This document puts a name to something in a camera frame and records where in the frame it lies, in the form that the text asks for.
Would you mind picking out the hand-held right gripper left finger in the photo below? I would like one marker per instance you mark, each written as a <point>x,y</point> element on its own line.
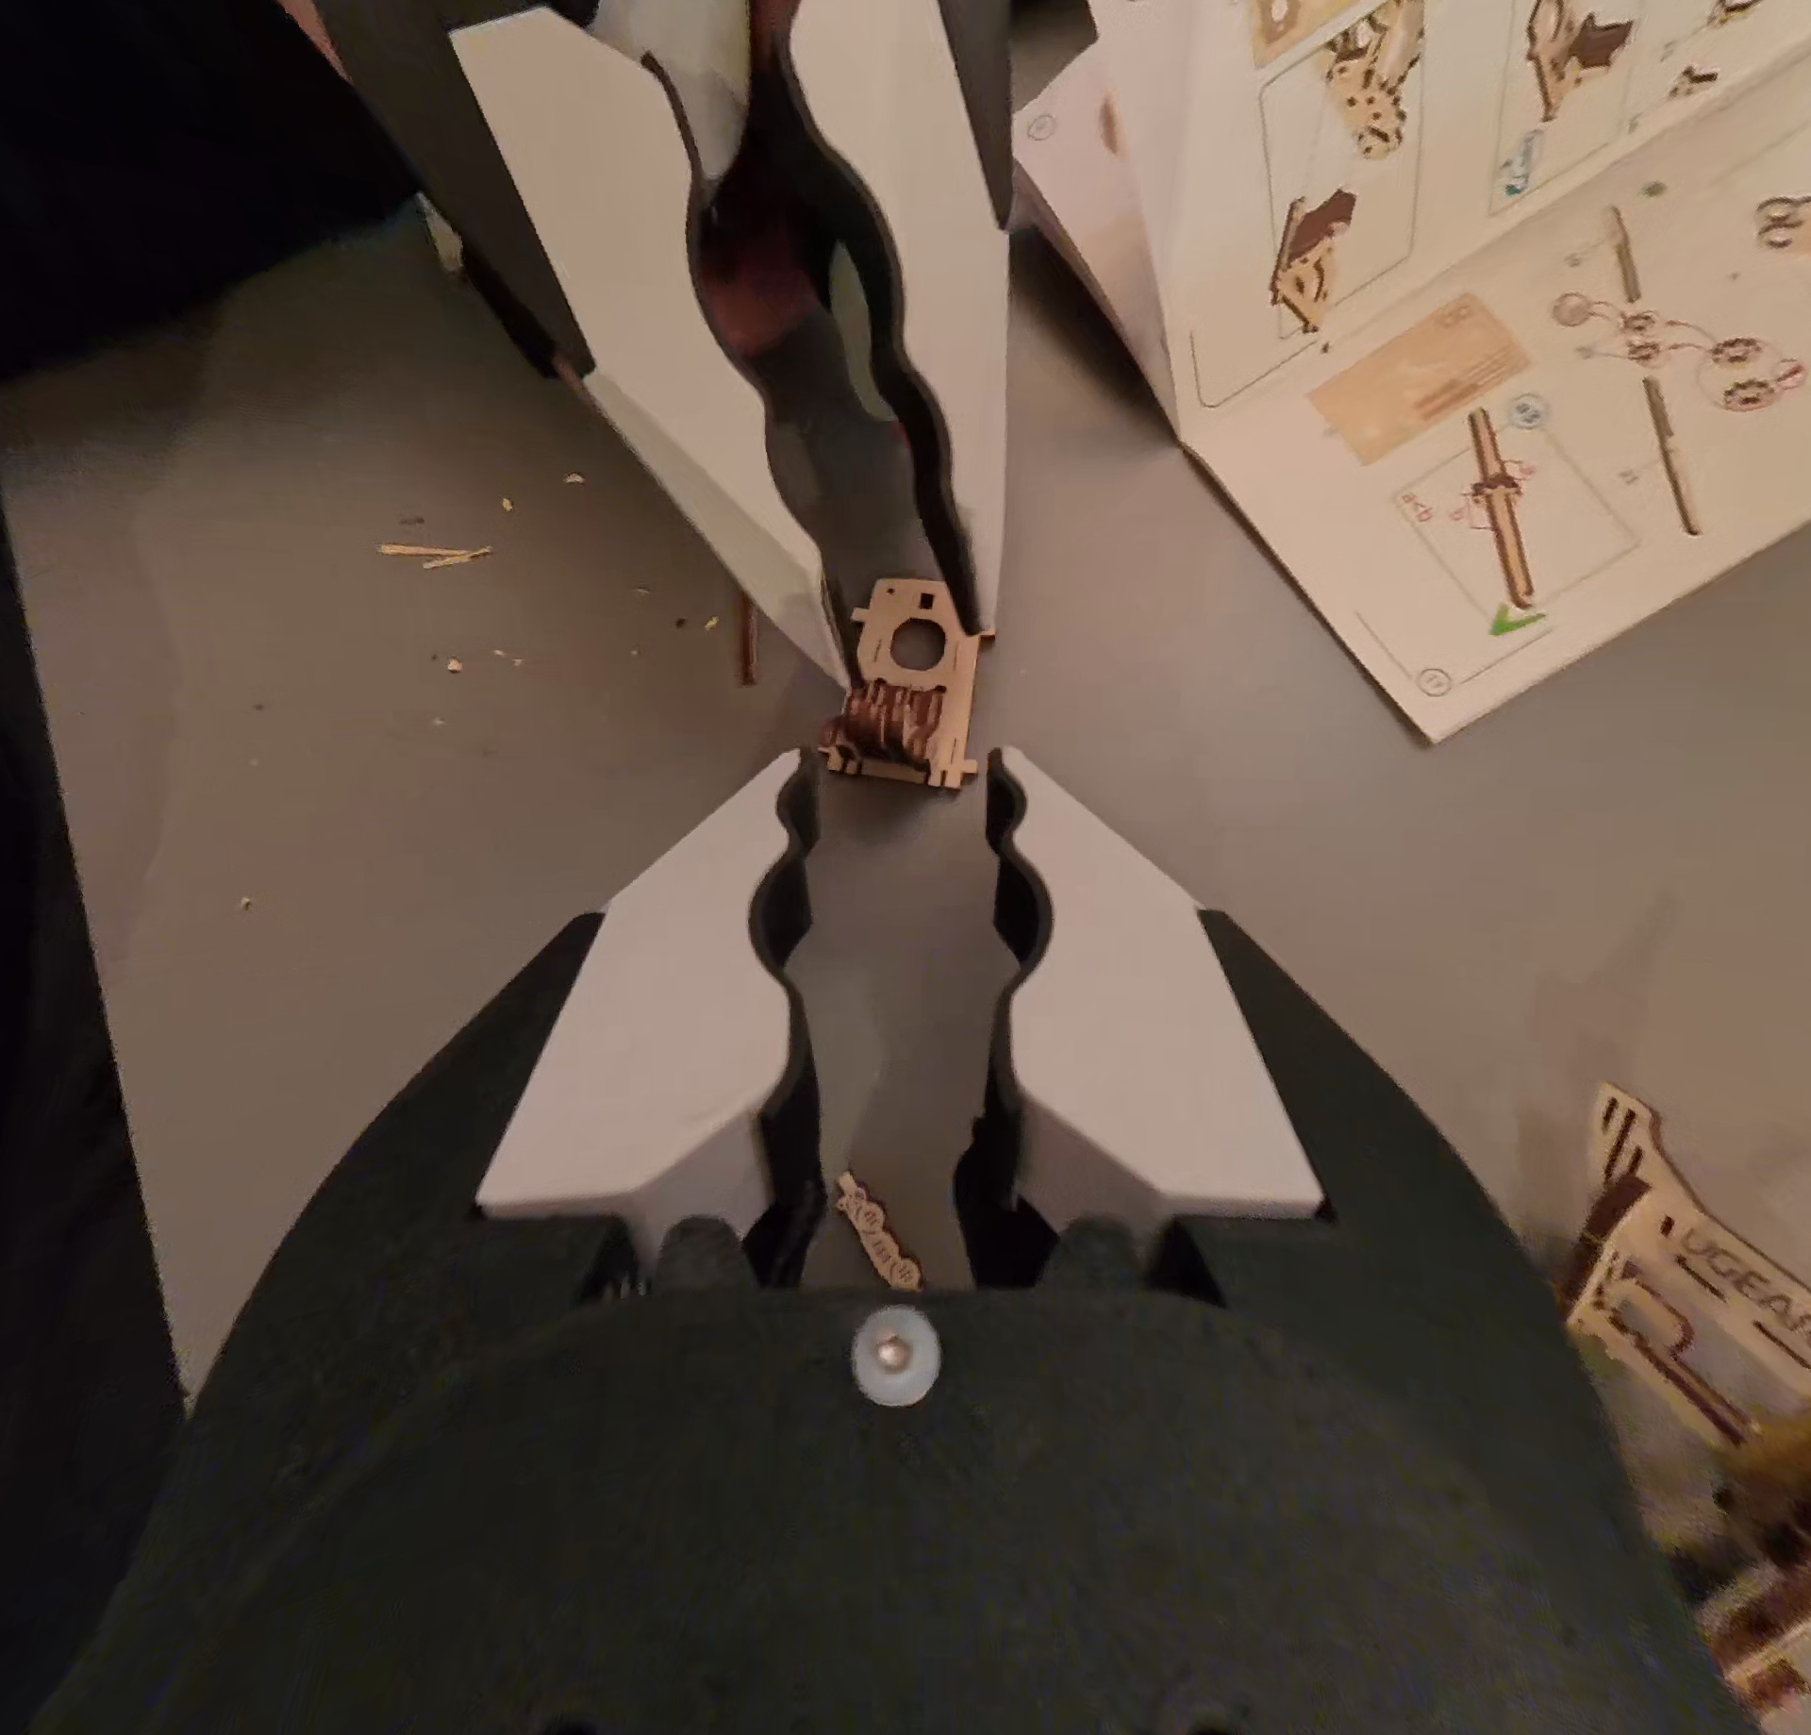
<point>665,1056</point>

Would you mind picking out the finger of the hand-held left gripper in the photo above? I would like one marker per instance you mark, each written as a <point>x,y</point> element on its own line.
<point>934,207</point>
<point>609,235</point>

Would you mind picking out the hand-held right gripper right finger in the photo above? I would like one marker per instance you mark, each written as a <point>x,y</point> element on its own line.
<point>1147,1056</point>

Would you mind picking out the small wooden gear assembly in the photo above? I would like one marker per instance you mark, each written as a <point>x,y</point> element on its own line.
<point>948,688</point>

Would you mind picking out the pale wooden model stand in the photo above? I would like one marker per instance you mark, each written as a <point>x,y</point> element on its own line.
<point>1684,1239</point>

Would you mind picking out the small engraved wooden part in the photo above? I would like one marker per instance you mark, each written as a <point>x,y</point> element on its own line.
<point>878,1226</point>

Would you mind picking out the pale wood splinter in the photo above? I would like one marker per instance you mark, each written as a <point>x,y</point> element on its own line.
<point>431,554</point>

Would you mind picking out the dark thin wooden stick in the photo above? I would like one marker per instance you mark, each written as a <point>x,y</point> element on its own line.
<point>747,637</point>

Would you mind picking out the paper instruction booklet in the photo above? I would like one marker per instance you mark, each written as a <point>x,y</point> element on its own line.
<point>1416,561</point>

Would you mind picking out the person's dark clothing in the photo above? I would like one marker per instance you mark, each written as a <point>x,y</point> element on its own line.
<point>58,1127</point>

